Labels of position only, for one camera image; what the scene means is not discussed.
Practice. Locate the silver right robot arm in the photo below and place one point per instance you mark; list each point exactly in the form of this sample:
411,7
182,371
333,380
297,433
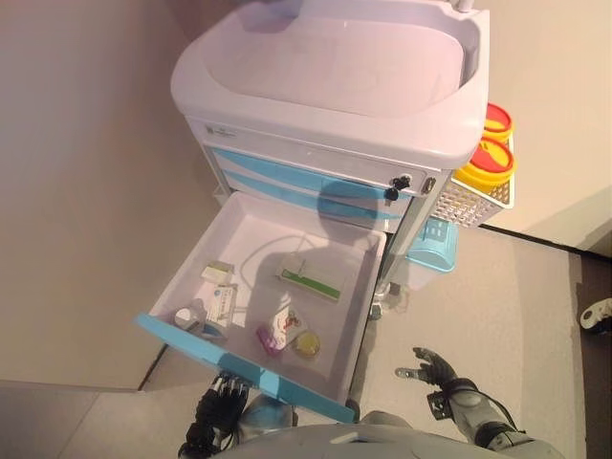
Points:
478,408

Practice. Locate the small white capped bottle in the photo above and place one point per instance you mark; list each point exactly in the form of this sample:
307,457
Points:
184,316

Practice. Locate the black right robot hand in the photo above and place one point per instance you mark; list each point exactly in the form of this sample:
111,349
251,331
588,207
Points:
437,370

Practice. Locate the grey right robot leg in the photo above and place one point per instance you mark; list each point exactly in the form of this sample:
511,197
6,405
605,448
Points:
382,418

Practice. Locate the cart caster wheel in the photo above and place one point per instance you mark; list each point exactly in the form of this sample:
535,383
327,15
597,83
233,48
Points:
378,312

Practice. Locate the small white green box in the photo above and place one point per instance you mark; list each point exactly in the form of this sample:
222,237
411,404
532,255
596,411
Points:
217,271

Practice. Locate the black cart keys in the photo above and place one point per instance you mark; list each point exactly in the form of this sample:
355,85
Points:
397,186

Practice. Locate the white medical cart blue drawers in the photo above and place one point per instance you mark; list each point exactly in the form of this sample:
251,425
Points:
334,72

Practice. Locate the pink medicine box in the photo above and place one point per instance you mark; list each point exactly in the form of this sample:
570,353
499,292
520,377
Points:
268,339

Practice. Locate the green and white flat box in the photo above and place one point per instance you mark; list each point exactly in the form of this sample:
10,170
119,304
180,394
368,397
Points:
311,278

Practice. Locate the yellow sharps container red lid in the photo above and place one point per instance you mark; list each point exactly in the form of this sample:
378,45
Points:
487,160
497,122

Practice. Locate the white medicine box blue print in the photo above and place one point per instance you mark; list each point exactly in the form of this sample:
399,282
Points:
221,303

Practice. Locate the blue fronted white drawer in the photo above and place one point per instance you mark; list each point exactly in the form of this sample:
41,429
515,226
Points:
201,346

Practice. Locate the white perforated side basket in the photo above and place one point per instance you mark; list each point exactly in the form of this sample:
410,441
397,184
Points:
461,205

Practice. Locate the clear bottle yellow capsules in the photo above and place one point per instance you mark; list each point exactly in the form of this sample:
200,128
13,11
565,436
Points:
307,345

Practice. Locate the white packet red print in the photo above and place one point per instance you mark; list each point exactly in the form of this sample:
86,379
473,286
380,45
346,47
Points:
289,322

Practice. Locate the blue lidded waste bin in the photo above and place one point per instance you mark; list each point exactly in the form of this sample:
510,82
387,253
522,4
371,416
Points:
432,246

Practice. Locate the grey robot torso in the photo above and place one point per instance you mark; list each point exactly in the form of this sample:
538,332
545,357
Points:
358,444

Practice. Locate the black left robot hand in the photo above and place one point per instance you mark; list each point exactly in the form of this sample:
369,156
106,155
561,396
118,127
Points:
222,404

